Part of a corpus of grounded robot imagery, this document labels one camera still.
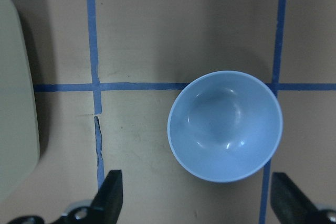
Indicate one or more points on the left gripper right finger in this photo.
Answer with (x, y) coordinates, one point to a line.
(291, 205)

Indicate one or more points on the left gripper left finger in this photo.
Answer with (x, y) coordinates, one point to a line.
(104, 208)

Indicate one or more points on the blue bowl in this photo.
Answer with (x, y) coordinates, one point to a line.
(224, 126)

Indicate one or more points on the cream silver toaster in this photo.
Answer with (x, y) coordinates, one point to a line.
(20, 148)

